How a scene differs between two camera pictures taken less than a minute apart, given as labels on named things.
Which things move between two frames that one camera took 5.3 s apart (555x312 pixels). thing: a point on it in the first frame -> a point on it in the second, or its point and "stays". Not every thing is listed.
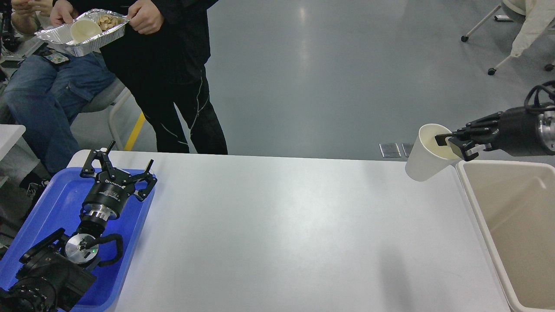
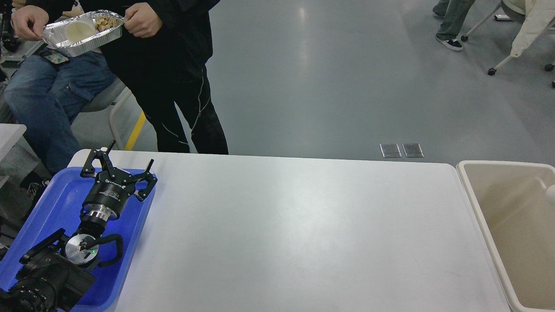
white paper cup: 428,159 -> 550,194
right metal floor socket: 407,147 stays
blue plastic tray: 58,205 stays
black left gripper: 108,194 stays
